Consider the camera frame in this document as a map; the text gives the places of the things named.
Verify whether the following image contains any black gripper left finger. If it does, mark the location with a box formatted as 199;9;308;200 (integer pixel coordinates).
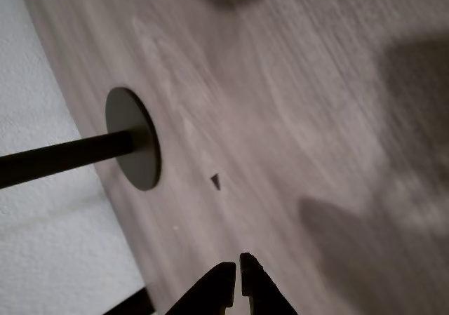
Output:
163;261;237;315

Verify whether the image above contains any black table frame bar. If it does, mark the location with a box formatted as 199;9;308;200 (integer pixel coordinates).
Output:
114;286;157;315

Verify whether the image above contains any black round-base stand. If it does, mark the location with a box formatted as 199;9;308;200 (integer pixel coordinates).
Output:
0;86;163;192

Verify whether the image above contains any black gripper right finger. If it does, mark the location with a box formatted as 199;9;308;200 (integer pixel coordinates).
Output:
239;252;300;315

